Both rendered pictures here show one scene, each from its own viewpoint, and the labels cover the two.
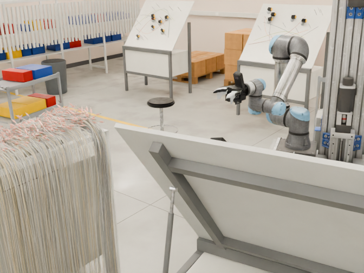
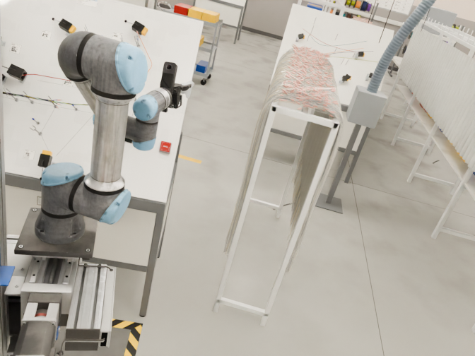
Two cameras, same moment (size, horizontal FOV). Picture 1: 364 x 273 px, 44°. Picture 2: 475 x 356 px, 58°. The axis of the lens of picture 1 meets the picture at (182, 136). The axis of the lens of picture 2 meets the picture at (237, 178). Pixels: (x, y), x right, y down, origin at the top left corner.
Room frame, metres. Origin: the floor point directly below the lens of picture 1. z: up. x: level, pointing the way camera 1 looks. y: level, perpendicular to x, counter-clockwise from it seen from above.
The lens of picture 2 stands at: (3.68, -0.95, 2.08)
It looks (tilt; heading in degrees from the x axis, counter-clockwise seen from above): 28 degrees down; 142
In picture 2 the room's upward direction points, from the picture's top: 15 degrees clockwise
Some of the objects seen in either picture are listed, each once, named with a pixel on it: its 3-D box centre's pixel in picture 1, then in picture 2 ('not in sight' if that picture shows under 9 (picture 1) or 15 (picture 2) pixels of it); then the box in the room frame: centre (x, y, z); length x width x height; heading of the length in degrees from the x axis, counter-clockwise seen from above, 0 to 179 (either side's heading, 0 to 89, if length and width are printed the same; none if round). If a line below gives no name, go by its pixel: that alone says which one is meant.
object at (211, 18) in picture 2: not in sight; (184, 42); (-2.68, 2.21, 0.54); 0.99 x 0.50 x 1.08; 52
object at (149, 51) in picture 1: (158, 47); not in sight; (8.41, 0.40, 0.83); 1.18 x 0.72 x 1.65; 50
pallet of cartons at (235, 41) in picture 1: (261, 59); not in sight; (8.60, -1.57, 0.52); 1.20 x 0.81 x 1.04; 52
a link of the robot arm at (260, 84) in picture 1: (255, 86); (148, 106); (2.42, -0.41, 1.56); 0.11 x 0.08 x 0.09; 135
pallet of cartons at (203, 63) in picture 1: (195, 66); not in sight; (9.61, -0.34, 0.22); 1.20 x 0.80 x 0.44; 143
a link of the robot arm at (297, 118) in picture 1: (298, 119); (63, 186); (2.52, -0.69, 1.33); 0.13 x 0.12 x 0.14; 45
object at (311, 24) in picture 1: (283, 63); not in sight; (6.68, -1.55, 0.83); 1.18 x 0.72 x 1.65; 49
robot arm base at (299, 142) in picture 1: (298, 137); (61, 217); (2.51, -0.69, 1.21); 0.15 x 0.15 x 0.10
